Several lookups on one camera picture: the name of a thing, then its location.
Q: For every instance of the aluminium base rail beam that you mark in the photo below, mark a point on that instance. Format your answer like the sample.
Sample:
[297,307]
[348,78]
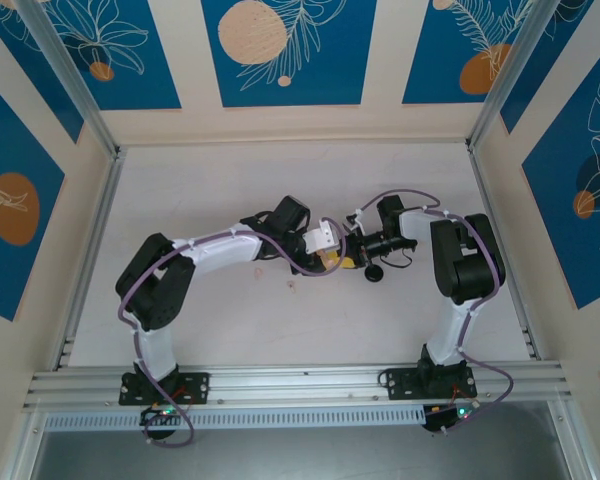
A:
[305,385]

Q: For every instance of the small black controller board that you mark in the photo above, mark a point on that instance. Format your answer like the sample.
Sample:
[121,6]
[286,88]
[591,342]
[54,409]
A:
[155,416]
[437,422]

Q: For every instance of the blue floral wall panel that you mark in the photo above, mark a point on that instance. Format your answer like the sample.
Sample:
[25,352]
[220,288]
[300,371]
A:
[555,200]
[570,45]
[30,55]
[430,60]
[330,75]
[145,75]
[30,160]

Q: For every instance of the small black round cap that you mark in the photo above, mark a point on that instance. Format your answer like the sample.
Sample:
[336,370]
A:
[373,273]

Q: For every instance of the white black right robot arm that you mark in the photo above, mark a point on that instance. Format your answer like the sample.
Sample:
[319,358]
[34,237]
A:
[452,330]

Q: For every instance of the aluminium side rail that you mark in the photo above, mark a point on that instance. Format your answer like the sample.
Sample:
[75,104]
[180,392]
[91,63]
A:
[87,260]
[502,250]

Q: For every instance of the aluminium frame post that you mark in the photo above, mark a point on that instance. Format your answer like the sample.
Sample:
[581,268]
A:
[572,445]
[70,80]
[22,450]
[517,75]

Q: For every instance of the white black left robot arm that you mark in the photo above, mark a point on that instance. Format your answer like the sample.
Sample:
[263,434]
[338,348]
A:
[220,250]

